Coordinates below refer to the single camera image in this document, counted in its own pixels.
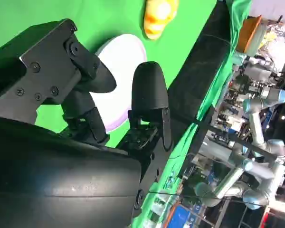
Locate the green table cloth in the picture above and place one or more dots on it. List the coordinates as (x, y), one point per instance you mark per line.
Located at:
(26, 14)

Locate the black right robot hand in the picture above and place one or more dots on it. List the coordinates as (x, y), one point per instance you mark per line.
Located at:
(61, 180)

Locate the orange background container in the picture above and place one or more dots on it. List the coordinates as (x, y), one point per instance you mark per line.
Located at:
(248, 33)

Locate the black backdrop cloth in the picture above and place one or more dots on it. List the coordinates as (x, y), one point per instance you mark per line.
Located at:
(199, 71)

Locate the lilac plate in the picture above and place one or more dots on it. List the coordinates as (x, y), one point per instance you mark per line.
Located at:
(123, 54)

